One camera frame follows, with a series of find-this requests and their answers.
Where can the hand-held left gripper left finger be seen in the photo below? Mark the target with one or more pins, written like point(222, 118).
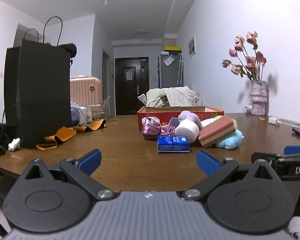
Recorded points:
point(91, 160)

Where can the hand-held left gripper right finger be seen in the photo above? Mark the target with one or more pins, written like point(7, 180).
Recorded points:
point(207, 161)

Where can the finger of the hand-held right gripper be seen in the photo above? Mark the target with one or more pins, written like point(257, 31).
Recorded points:
point(297, 150)
point(262, 160)

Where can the light blue fluffy cloth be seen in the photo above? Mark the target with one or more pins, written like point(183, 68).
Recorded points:
point(230, 141)

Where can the pink sponge block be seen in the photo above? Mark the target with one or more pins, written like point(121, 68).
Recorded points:
point(215, 130)

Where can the white foam cylinder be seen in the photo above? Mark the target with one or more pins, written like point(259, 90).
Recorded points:
point(187, 130)

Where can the blue tissue packet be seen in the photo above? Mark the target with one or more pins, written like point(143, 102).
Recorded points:
point(173, 143)

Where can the purple fluffy headband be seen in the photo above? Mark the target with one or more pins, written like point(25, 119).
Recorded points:
point(187, 116)

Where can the orange cardboard box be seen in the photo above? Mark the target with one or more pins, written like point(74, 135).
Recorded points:
point(165, 115)

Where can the white charger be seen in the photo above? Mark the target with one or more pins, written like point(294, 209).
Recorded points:
point(273, 120)

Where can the small white bottle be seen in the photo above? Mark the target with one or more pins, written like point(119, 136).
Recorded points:
point(89, 116)

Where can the clear glass cup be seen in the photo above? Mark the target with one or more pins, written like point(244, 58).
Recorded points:
point(100, 108)

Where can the white medicine bottle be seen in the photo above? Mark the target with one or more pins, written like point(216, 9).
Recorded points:
point(246, 110)

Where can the pink textured vase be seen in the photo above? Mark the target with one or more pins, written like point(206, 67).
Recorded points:
point(258, 97)

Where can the pink suitcase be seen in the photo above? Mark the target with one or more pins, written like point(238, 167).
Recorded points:
point(85, 90)

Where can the beige coat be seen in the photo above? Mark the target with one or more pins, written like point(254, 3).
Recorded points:
point(180, 95)

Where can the dark entrance door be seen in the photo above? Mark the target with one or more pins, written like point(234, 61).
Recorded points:
point(122, 95)

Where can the brown wooden chair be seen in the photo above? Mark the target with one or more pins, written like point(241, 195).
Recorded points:
point(165, 102)

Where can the grey interior door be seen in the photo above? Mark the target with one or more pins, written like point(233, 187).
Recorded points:
point(106, 85)

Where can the small white figure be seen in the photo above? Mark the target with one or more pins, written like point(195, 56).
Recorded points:
point(14, 144)

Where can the black paper bag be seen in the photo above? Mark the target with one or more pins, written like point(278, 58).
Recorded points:
point(42, 92)

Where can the white paper notice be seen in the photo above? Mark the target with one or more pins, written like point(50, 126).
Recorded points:
point(129, 75)

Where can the grey refrigerator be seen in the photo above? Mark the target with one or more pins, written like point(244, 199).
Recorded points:
point(167, 77)

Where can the striped umbrella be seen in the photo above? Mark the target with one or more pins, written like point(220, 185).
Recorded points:
point(180, 67)

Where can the dried pink roses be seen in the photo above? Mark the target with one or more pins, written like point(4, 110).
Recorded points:
point(250, 61)

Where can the clear plastic bag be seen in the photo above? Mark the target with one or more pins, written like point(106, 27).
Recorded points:
point(168, 60)

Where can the yellow box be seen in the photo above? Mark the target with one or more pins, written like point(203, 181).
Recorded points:
point(172, 48)

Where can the round ceiling light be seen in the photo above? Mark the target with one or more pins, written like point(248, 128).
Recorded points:
point(142, 31)

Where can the ceiling smoke detector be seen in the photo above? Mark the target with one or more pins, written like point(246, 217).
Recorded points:
point(105, 1)

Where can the white wall panel box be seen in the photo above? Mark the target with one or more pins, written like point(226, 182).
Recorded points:
point(192, 46)

